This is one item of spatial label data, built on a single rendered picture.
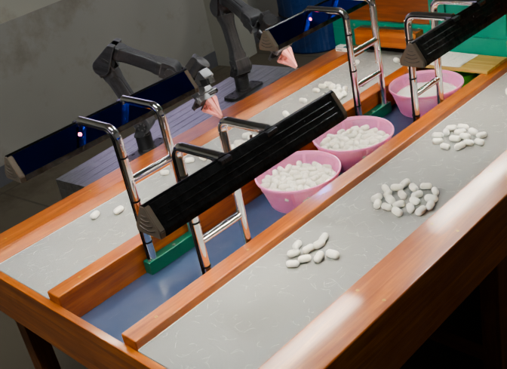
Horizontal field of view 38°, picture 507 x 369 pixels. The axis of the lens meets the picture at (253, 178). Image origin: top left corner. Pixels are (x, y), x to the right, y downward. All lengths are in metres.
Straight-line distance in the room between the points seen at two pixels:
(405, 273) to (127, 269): 0.77
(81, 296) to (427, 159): 1.08
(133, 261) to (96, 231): 0.23
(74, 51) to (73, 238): 2.81
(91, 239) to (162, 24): 3.39
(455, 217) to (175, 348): 0.77
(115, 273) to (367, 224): 0.69
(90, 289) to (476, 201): 1.03
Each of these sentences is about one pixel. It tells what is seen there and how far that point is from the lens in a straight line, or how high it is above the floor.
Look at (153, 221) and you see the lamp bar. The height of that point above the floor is 1.08.
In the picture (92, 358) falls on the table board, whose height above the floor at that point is 0.64.
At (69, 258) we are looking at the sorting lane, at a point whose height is 0.74.
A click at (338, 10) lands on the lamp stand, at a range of 2.53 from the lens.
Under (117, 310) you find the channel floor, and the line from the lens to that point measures 2.00.
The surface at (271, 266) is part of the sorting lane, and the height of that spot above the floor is 0.74.
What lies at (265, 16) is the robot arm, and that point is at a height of 1.05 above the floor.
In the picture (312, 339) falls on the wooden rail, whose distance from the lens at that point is 1.59.
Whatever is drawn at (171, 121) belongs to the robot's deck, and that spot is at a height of 0.67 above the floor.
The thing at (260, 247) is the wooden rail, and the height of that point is 0.77.
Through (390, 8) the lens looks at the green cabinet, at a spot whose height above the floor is 0.93.
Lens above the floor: 1.78
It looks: 27 degrees down
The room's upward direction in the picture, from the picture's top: 12 degrees counter-clockwise
